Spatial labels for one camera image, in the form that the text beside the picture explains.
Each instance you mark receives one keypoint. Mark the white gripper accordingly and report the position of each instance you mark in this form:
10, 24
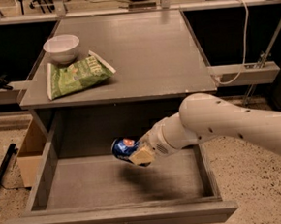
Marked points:
154, 139

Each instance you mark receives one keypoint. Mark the blue pepsi can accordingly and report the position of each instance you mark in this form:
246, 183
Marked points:
123, 148

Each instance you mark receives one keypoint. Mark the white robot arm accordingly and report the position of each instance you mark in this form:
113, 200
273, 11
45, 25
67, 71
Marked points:
203, 117

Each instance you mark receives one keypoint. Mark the grey open drawer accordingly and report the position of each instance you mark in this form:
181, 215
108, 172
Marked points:
81, 182

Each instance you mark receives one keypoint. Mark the green chip bag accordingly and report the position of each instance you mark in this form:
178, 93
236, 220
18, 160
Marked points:
77, 76

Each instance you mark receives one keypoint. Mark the cardboard box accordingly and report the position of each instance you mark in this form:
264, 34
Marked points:
30, 153

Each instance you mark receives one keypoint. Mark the white ceramic bowl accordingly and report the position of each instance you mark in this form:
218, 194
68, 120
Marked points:
62, 49

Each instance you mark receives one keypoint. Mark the metal rail frame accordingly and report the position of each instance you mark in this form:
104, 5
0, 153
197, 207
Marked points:
132, 7

